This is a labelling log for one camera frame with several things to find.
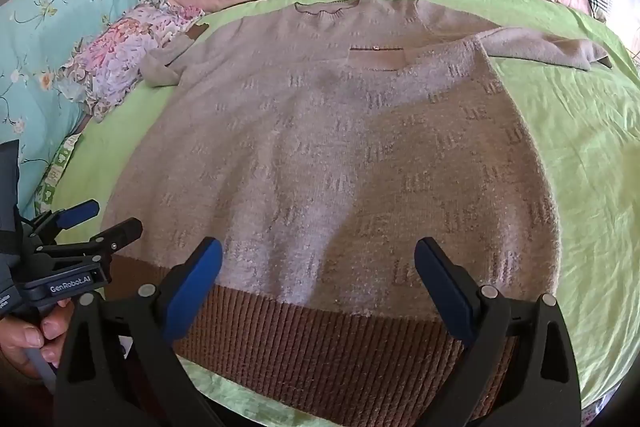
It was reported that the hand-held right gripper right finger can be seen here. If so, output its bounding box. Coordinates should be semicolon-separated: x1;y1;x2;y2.
414;237;583;427

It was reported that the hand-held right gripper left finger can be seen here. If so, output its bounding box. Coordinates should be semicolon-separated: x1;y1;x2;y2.
54;237;223;427

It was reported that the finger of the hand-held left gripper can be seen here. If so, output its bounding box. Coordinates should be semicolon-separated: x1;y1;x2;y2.
37;217;144;265
22;201;100;243

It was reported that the beige fleece cloth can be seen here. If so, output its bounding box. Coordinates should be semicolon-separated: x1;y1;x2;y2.
100;0;613;425

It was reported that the person's left hand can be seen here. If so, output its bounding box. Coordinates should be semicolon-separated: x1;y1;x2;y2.
0;299;73;378

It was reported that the green printed cloth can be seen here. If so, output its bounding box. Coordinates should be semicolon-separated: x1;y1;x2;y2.
35;134;83;218

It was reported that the pink purple floral cloth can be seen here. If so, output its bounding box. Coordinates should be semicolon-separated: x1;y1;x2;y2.
55;0;206;122

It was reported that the teal floral pillow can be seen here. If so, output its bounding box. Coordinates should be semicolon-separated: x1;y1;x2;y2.
0;0;168;218

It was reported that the light green bed sheet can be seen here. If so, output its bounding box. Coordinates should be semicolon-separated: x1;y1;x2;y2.
30;0;640;427

